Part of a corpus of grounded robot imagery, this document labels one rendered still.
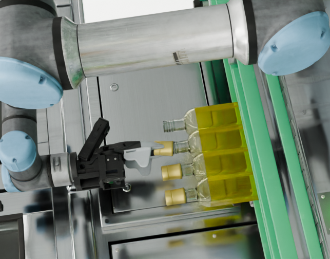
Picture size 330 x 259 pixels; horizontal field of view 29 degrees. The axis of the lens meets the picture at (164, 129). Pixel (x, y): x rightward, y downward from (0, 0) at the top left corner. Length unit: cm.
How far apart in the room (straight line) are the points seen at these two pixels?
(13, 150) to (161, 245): 45
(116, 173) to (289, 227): 40
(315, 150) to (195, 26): 46
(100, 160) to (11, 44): 51
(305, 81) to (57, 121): 66
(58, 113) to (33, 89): 71
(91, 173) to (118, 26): 53
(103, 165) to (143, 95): 32
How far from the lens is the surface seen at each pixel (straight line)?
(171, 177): 144
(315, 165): 133
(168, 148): 147
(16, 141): 136
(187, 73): 172
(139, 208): 156
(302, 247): 129
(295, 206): 131
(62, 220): 160
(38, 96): 102
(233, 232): 159
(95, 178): 146
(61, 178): 145
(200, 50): 100
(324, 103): 139
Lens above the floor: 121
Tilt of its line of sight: 3 degrees down
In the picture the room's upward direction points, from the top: 98 degrees counter-clockwise
